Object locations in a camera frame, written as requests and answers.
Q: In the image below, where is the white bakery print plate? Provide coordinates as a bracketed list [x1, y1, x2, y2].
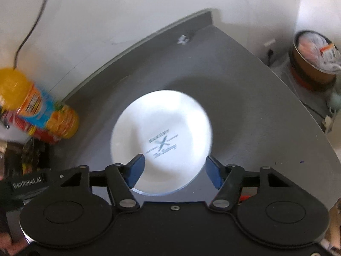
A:
[110, 90, 213, 196]

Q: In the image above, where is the red cola can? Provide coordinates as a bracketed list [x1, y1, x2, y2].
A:
[1, 111, 61, 144]

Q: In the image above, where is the orange juice bottle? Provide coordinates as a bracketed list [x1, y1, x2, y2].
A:
[1, 68, 79, 139]

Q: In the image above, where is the small white clip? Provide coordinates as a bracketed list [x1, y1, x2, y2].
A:
[177, 35, 190, 45]

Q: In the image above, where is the brown trash bin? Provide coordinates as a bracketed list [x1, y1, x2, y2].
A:
[288, 30, 340, 92]

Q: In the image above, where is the black power cable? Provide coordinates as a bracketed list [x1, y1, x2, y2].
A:
[14, 0, 53, 69]

